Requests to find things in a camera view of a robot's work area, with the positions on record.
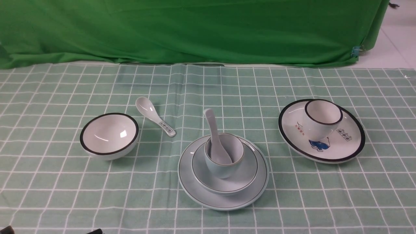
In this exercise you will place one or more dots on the pale green plate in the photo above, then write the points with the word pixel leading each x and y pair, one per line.
pixel 216 201

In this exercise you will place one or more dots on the white spoon with label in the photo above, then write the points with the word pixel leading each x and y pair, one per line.
pixel 147 109

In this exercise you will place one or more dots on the pale green cup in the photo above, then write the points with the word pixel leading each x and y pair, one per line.
pixel 235 149

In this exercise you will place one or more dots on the green checkered tablecloth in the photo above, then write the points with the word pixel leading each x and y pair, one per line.
pixel 50 185

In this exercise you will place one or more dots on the pale green bowl brown rim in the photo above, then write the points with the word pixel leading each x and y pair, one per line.
pixel 238 181

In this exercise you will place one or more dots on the plain white ceramic spoon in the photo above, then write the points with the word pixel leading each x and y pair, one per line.
pixel 218 153

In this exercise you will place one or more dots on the green backdrop cloth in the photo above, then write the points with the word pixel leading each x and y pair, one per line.
pixel 303 33

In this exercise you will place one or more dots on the white plate black rim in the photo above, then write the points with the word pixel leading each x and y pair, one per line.
pixel 342 145

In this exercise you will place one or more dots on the white cup black rim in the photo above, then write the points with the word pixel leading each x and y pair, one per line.
pixel 320 119

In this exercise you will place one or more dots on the white bowl black rim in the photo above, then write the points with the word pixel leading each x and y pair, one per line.
pixel 109 136

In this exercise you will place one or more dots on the blue binder clip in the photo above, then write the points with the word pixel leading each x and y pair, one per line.
pixel 355 51

